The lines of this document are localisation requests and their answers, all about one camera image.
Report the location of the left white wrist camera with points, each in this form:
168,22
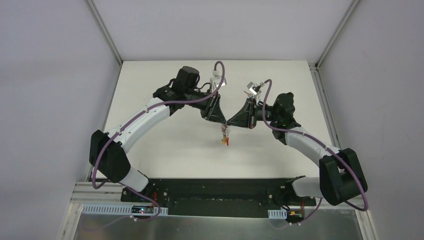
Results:
216,80

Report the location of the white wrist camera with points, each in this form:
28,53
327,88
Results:
216,80
254,90

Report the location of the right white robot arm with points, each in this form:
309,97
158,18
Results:
341,177

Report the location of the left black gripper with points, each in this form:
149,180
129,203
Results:
211,106

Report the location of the grey red keyring holder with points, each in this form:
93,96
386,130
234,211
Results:
225,130

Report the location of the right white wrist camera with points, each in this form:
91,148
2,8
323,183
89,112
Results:
254,90

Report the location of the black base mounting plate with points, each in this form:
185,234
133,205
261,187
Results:
220,197

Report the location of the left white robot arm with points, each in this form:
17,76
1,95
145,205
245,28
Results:
108,150

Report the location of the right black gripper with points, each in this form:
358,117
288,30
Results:
250,111

